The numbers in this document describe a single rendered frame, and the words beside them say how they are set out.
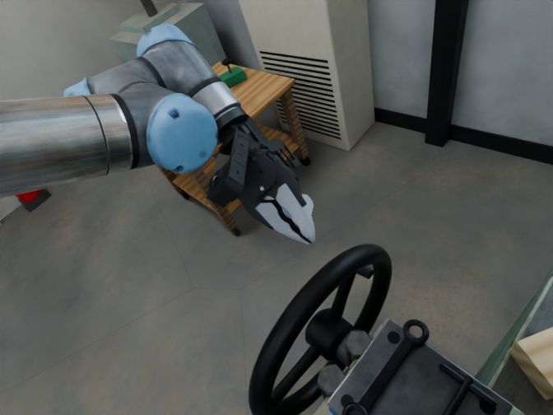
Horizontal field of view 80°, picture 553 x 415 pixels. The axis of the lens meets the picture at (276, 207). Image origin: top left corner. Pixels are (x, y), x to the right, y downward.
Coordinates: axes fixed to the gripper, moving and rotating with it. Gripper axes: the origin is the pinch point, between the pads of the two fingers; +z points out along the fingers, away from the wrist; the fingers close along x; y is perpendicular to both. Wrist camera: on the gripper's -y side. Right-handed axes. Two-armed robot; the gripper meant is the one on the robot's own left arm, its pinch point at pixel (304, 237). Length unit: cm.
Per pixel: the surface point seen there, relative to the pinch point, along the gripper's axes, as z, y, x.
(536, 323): 19.8, -4.6, -17.3
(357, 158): 1, 142, 22
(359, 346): 8.8, -15.0, -5.7
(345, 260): 4.2, -5.1, -5.1
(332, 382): 9.2, -18.0, -3.0
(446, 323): 65, 73, 17
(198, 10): -126, 149, 43
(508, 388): 20.9, -10.2, -12.6
